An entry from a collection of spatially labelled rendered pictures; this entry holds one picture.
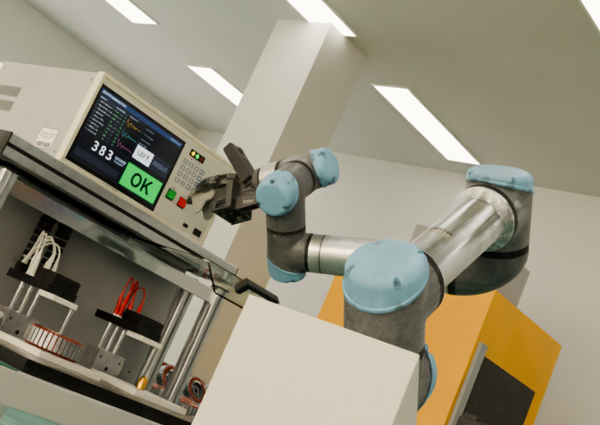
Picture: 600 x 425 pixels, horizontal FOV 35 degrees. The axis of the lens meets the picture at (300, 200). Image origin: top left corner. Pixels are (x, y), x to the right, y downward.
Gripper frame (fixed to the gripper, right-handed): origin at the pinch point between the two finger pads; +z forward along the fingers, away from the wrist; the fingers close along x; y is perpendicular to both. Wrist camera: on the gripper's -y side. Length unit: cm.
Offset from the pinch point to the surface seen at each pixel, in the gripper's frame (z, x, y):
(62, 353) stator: 6.6, -21.8, 40.5
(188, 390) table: 120, 139, -13
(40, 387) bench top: -10, -39, 54
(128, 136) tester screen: 4.2, -16.8, -7.6
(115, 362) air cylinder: 21.5, 5.5, 31.7
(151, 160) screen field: 4.8, -8.7, -6.1
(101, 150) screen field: 6.5, -21.1, -2.5
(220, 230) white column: 231, 277, -170
